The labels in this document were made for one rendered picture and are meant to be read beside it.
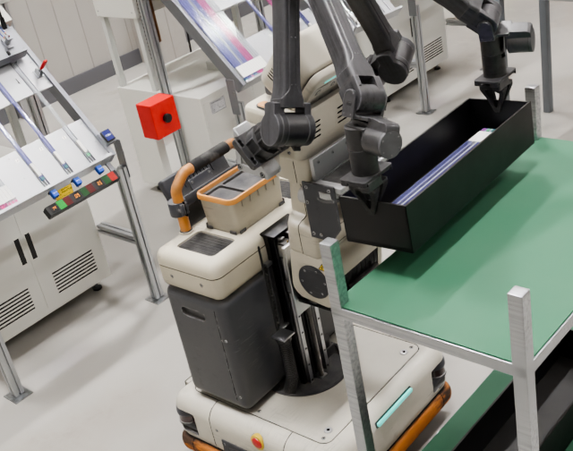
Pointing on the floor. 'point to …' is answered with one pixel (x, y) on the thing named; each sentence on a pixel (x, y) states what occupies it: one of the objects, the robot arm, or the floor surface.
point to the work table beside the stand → (543, 49)
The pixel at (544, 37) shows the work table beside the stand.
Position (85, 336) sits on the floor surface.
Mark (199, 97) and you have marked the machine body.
